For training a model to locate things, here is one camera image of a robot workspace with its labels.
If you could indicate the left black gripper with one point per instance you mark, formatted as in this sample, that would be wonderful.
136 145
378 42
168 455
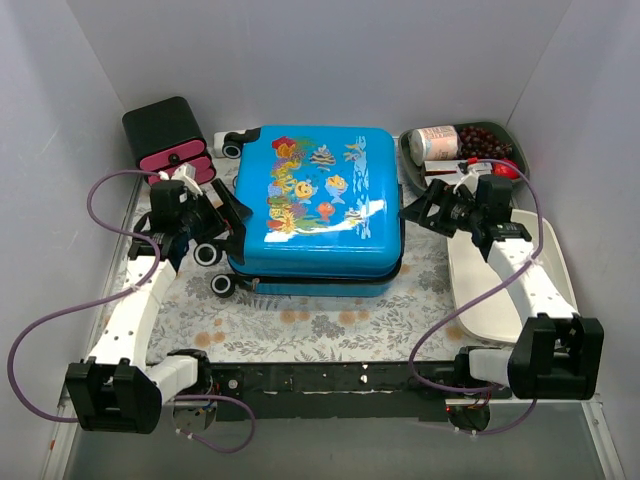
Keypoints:
220 216

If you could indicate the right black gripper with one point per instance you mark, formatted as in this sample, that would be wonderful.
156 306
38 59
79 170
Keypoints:
435 209

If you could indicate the blue fish-print kids suitcase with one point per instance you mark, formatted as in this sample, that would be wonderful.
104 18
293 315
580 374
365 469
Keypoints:
325 203

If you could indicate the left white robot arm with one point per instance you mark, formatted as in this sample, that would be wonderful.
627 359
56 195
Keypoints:
113 389

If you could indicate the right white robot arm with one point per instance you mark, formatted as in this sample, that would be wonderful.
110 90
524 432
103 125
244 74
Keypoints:
557 353

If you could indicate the dark green plastic tray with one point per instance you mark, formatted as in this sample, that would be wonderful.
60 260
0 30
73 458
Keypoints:
413 174

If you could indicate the lower white toothpaste box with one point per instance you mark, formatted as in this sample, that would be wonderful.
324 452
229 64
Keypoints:
448 178

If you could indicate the white toothpaste box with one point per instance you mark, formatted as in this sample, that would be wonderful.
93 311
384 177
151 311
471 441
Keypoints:
441 166
448 178

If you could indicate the upper white toothpaste box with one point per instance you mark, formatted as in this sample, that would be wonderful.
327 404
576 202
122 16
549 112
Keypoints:
441 166

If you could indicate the white pink tissue roll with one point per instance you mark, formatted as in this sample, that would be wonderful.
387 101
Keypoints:
433 144

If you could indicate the white power adapter box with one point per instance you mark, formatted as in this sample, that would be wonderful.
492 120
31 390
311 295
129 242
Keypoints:
224 145

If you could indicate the dark red grape bunch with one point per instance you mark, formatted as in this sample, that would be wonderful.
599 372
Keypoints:
480 143

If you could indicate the red apple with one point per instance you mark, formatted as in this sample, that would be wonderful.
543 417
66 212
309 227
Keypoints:
506 168

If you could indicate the black pink mini drawer chest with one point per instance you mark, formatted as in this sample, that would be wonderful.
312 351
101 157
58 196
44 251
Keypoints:
164 135

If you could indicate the floral patterned table mat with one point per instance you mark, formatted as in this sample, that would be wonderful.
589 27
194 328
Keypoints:
249 327

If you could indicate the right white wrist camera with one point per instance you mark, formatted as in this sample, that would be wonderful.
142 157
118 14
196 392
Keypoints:
470 171

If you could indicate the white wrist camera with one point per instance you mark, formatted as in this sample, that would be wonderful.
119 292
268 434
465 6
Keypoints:
470 171
185 173

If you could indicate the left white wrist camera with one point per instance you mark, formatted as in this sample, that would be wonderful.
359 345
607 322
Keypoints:
185 173

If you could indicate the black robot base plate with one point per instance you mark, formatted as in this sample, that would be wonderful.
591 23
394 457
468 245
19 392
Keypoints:
325 390

